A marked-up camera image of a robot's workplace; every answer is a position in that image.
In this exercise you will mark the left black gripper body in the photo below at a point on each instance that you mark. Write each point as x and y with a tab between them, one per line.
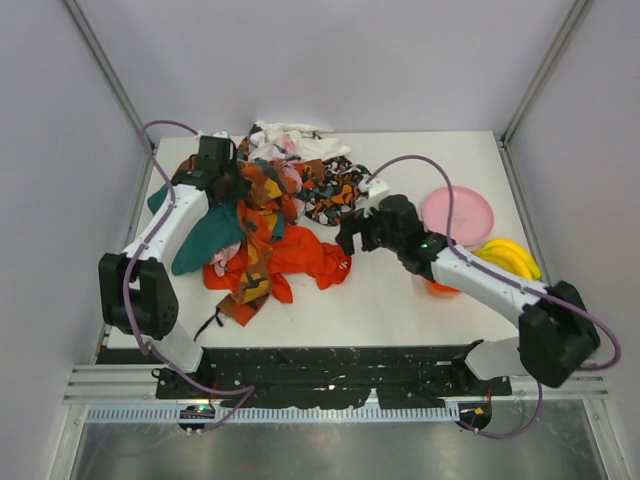
226	185

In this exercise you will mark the aluminium frame post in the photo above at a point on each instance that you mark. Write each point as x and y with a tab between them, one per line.
100	58
560	42

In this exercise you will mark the orange camouflage cloth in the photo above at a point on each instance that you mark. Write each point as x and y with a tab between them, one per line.
264	213

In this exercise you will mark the plain orange cloth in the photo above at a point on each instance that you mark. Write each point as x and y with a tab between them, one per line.
258	270

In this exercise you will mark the pink plate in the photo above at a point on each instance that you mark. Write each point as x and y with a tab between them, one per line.
473	217

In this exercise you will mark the teal cloth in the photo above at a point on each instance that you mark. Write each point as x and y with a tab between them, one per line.
210	240

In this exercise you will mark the white pink patterned cloth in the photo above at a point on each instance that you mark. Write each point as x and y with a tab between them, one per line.
292	143

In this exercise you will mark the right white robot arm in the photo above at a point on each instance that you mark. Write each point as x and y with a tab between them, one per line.
554	337

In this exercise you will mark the aluminium rail profile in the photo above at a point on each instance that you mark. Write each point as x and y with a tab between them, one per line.
135	383

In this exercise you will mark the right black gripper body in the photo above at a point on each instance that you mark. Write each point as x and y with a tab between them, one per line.
363	229

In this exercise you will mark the white slotted cable duct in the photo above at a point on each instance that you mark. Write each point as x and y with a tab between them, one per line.
370	412

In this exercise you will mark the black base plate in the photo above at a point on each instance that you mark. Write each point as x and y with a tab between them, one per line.
326	378

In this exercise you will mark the yellow banana bunch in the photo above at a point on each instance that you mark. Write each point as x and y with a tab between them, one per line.
511	257

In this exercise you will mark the orange plastic bowl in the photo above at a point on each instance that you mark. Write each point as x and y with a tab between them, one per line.
438	290

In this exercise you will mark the left aluminium frame post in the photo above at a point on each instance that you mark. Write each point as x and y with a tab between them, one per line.
100	58

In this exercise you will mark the right aluminium frame post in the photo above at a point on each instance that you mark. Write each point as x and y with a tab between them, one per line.
560	42

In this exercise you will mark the black orange white patterned cloth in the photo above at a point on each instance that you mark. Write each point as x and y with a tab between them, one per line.
332	189

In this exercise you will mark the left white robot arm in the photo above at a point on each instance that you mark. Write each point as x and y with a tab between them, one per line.
137	296

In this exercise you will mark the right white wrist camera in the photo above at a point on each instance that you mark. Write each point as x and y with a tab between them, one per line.
372	191

